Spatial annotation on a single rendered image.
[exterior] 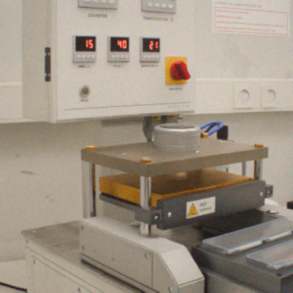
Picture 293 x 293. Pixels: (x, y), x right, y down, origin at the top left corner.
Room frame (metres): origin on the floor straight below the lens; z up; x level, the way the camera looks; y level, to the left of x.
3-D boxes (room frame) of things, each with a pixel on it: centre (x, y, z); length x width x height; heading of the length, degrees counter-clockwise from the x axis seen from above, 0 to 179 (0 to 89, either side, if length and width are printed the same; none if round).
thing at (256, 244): (0.79, -0.17, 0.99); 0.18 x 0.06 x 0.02; 128
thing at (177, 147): (0.98, -0.05, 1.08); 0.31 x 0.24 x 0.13; 128
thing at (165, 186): (0.94, -0.06, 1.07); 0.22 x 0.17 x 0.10; 128
